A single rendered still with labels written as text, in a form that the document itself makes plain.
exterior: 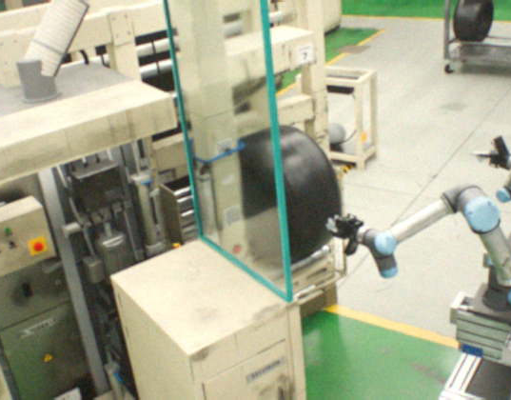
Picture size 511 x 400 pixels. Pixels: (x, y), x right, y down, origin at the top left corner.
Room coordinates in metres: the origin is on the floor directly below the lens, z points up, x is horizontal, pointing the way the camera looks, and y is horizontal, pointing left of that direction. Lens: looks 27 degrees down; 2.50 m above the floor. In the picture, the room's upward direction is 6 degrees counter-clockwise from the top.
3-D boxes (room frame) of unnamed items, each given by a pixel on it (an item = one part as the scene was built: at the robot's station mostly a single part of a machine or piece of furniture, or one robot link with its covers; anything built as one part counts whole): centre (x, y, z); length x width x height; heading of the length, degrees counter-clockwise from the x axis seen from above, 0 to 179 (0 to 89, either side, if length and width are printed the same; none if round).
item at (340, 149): (5.56, -0.83, 0.40); 0.60 x 0.35 x 0.80; 54
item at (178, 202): (2.83, 0.30, 1.05); 0.20 x 0.15 x 0.30; 122
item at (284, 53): (2.94, -0.04, 1.71); 0.61 x 0.25 x 0.15; 122
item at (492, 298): (2.31, -1.01, 0.77); 0.15 x 0.15 x 0.10
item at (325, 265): (2.50, -0.16, 0.84); 0.36 x 0.09 x 0.06; 122
